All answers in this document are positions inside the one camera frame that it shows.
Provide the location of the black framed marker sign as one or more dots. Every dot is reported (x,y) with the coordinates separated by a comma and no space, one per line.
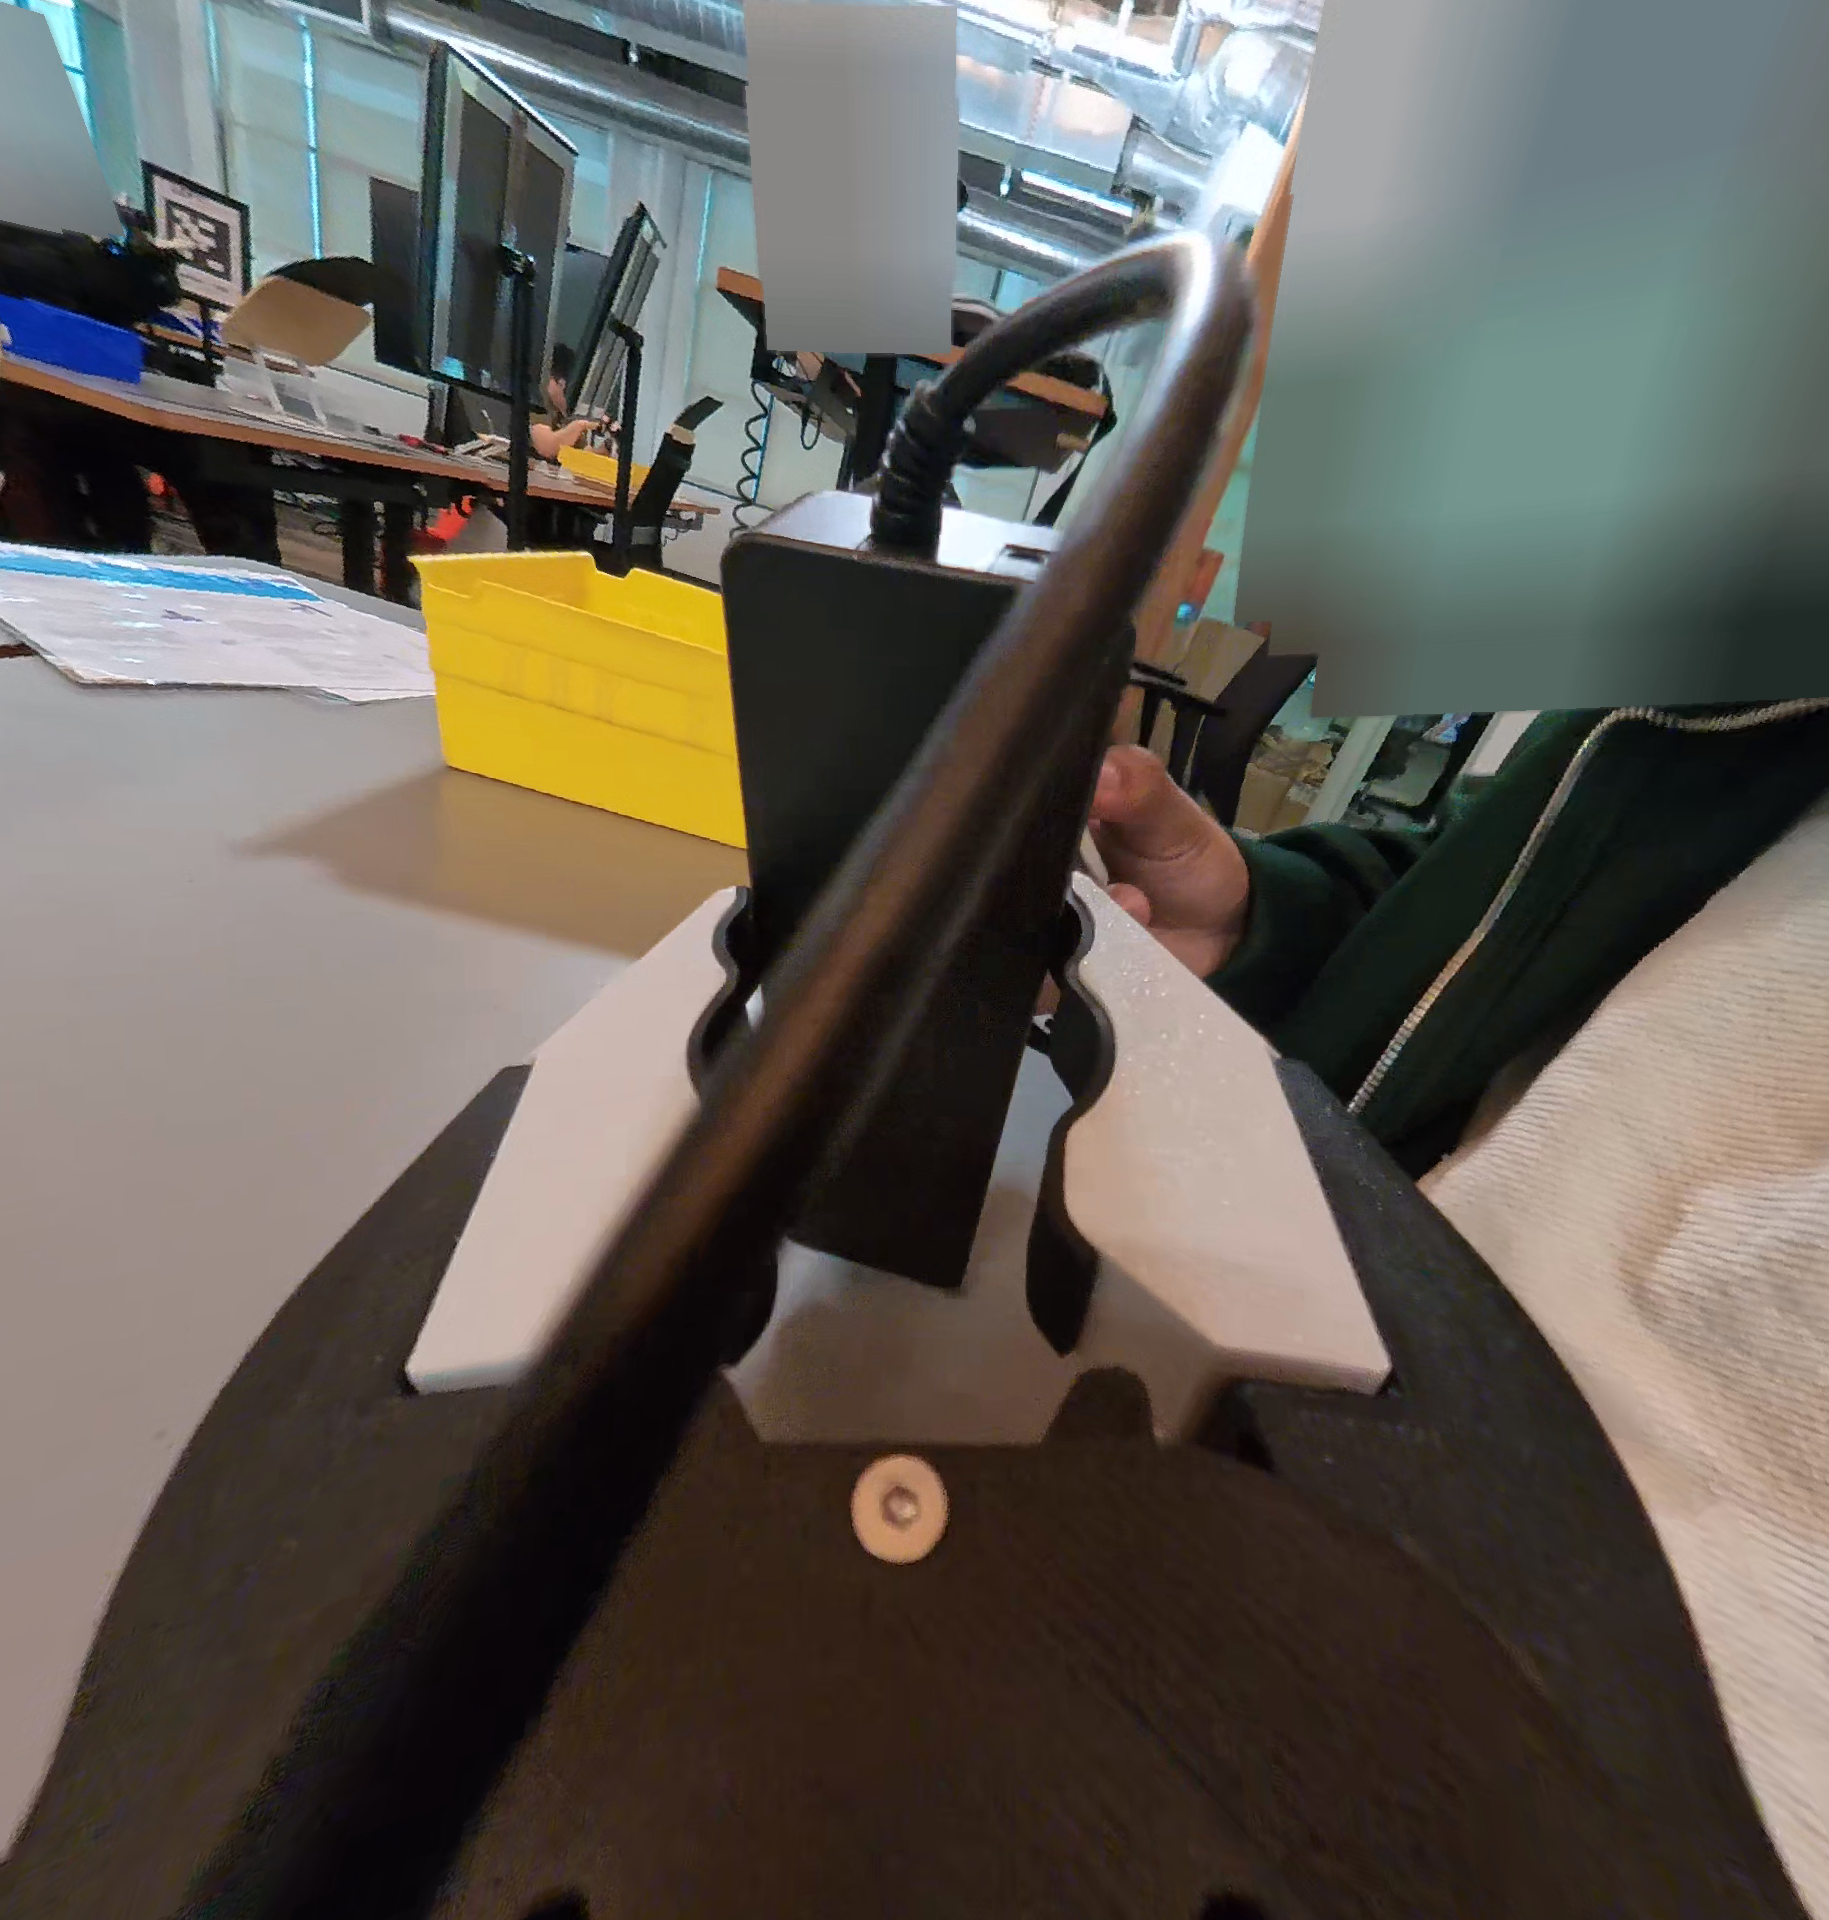
(195,225)

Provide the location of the green zip jacket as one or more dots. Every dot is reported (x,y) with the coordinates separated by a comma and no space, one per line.
(1604,840)

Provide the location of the printed paper sheets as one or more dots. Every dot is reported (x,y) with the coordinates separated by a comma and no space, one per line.
(179,630)

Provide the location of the long black multiport hub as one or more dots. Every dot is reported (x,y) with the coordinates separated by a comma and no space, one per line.
(855,721)

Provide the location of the black-framed wooden table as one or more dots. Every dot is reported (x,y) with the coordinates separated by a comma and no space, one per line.
(1050,398)

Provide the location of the person's right hand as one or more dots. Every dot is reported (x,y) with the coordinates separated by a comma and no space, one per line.
(1186,870)

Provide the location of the black monitor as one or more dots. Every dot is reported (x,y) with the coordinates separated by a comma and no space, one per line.
(616,315)
(494,225)

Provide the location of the silver ventilation ducts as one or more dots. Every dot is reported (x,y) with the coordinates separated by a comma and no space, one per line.
(1080,91)

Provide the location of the wooden beam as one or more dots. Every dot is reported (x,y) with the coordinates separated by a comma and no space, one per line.
(1204,540)

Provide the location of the yellow plastic bin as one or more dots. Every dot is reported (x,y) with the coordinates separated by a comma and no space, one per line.
(555,704)

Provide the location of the wooden work table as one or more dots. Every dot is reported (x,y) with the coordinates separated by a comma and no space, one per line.
(255,420)

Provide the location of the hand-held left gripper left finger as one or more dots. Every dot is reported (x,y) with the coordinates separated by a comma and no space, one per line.
(555,1200)

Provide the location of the person's right forearm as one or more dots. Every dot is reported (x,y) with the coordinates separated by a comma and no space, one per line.
(1304,930)

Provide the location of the small wooden board stand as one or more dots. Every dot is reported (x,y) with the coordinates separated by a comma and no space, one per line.
(299,309)

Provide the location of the blue storage bin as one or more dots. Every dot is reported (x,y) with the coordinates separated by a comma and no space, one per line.
(58,339)

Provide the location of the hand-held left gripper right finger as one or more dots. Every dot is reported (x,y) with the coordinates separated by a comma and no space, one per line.
(1229,1231)

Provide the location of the grey desk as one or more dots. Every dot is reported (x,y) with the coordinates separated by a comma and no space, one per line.
(179,974)

